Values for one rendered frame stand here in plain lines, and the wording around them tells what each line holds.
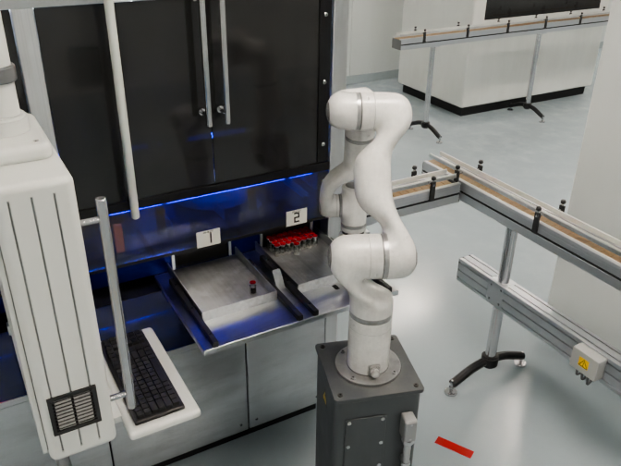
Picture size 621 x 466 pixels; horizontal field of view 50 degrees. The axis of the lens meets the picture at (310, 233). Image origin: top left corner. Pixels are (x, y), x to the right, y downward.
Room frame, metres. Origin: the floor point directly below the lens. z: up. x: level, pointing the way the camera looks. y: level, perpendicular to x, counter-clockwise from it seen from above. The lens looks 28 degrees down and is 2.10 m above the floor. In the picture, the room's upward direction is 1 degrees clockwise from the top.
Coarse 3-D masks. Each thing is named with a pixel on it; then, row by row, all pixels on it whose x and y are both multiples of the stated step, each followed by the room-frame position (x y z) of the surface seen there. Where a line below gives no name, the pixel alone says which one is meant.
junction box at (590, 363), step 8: (584, 344) 2.05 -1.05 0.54; (576, 352) 2.02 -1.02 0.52; (584, 352) 2.00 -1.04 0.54; (592, 352) 2.00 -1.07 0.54; (576, 360) 2.02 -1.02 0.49; (584, 360) 1.99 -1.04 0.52; (592, 360) 1.96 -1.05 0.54; (600, 360) 1.95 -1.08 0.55; (576, 368) 2.01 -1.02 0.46; (584, 368) 1.98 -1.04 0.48; (592, 368) 1.95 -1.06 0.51; (600, 368) 1.94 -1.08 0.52; (592, 376) 1.94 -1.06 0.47; (600, 376) 1.95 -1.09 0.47
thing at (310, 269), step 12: (324, 240) 2.22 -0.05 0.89; (264, 252) 2.08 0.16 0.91; (300, 252) 2.13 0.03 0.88; (312, 252) 2.13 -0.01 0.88; (324, 252) 2.14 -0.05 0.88; (276, 264) 2.00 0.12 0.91; (288, 264) 2.05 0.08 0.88; (300, 264) 2.05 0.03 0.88; (312, 264) 2.05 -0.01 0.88; (324, 264) 2.05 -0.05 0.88; (288, 276) 1.92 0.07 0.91; (300, 276) 1.96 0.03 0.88; (312, 276) 1.97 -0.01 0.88; (324, 276) 1.91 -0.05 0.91; (300, 288) 1.87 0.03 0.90; (312, 288) 1.89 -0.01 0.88
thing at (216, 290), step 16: (240, 256) 2.07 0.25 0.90; (176, 272) 1.98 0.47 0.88; (192, 272) 1.99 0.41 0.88; (208, 272) 1.99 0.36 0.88; (224, 272) 1.99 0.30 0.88; (240, 272) 1.99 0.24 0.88; (256, 272) 1.95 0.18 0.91; (192, 288) 1.88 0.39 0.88; (208, 288) 1.88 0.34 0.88; (224, 288) 1.88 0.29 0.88; (240, 288) 1.88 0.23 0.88; (256, 288) 1.88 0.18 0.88; (272, 288) 1.85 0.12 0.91; (192, 304) 1.77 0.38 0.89; (208, 304) 1.79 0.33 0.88; (224, 304) 1.79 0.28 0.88; (240, 304) 1.76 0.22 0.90; (256, 304) 1.79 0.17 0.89
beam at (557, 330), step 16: (464, 256) 2.70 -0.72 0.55; (464, 272) 2.65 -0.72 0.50; (480, 272) 2.56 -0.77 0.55; (496, 272) 2.56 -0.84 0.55; (480, 288) 2.55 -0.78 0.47; (496, 288) 2.47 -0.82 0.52; (512, 288) 2.43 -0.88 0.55; (496, 304) 2.45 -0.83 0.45; (512, 304) 2.38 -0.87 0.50; (528, 304) 2.31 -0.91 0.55; (544, 304) 2.31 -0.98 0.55; (528, 320) 2.30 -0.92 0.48; (544, 320) 2.23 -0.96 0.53; (560, 320) 2.20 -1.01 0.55; (544, 336) 2.21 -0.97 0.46; (560, 336) 2.15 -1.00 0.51; (576, 336) 2.09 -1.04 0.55; (592, 336) 2.10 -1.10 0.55; (560, 352) 2.13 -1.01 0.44; (608, 352) 1.99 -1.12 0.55; (608, 368) 1.95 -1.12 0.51; (608, 384) 1.94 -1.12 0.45
